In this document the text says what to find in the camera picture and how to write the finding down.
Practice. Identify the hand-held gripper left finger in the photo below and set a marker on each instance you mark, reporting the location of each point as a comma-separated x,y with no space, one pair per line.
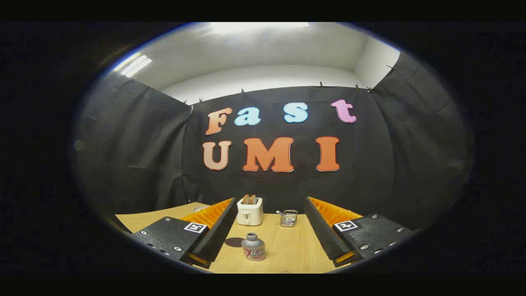
220,234

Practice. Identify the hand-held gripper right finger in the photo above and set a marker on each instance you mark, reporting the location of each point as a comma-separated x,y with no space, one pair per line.
322,234

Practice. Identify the dark brown round coaster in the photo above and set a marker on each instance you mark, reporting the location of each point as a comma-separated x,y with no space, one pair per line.
232,242

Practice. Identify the silver juice bottle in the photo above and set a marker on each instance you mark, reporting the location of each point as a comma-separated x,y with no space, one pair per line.
252,248

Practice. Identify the white plate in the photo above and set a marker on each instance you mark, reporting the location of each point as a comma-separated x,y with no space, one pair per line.
199,209

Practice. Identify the wooden table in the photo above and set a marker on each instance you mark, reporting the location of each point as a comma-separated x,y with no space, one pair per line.
291,246

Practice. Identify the white toaster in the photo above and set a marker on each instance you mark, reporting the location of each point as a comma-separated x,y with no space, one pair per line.
249,213

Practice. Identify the black backdrop cloth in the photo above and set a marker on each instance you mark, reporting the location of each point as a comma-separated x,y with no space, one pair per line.
370,172

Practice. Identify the ceiling strip light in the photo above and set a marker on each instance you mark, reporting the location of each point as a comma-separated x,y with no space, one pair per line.
133,65

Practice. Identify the ceiling light panel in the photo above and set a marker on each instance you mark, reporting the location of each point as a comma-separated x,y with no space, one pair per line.
259,27

